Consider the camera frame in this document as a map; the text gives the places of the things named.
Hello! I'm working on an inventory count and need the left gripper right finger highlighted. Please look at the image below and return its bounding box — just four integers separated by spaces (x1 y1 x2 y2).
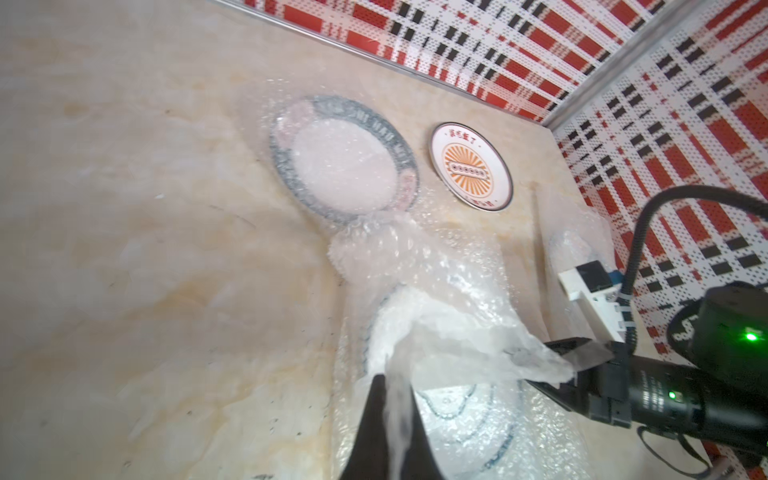
404 391 444 480

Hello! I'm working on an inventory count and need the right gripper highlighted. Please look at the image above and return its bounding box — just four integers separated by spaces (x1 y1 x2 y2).
527 337 632 428

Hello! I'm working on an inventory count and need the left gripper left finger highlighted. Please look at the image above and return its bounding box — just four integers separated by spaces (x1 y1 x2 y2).
340 374 389 480

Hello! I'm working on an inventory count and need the white plate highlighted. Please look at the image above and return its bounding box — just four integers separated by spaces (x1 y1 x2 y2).
362 286 523 479

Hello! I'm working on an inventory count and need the bubble wrap of white plate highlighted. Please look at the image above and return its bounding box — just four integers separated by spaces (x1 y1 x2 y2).
328 213 593 479

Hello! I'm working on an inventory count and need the orange pattern dinner plate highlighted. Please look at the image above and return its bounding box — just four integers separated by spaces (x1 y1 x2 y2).
429 122 514 212

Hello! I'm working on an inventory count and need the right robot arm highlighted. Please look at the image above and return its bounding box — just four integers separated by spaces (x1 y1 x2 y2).
536 185 767 467

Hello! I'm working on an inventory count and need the bubble wrap of right plate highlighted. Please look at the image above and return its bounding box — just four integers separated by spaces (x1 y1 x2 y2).
535 185 617 340

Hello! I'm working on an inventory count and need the bubble wrap of rear plate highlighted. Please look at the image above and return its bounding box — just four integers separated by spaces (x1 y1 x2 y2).
233 78 422 232

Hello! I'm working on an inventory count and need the grey rimmed plate right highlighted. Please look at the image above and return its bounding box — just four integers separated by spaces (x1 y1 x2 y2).
546 230 601 281

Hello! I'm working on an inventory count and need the grey rimmed plate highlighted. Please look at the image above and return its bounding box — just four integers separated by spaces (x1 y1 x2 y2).
546 230 601 281
268 95 420 225

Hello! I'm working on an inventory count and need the grey rimmed plate rear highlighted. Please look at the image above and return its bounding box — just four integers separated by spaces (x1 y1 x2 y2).
268 95 420 225

